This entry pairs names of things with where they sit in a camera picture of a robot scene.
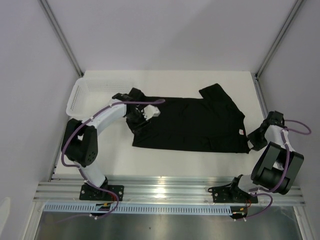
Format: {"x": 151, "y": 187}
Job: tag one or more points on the white plastic basket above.
{"x": 91, "y": 94}

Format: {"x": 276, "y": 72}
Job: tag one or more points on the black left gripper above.
{"x": 139, "y": 128}

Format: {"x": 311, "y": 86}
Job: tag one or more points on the black t-shirt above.
{"x": 212, "y": 123}

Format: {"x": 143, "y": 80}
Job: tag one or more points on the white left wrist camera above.
{"x": 150, "y": 111}

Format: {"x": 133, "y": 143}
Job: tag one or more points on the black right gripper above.
{"x": 256, "y": 145}

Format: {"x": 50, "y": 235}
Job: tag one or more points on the aluminium frame post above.
{"x": 59, "y": 33}
{"x": 284, "y": 29}

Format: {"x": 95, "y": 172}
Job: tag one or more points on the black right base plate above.
{"x": 228, "y": 194}

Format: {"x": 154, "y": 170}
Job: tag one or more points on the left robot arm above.
{"x": 80, "y": 141}

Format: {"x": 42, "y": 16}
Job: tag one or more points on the right aluminium frame post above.
{"x": 284, "y": 29}

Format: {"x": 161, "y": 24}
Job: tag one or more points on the white slotted cable duct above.
{"x": 132, "y": 208}

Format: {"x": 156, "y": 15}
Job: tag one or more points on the left aluminium frame post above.
{"x": 59, "y": 33}

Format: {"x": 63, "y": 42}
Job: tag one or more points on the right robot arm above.
{"x": 279, "y": 164}

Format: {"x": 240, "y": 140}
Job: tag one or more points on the aluminium mounting rail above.
{"x": 137, "y": 189}

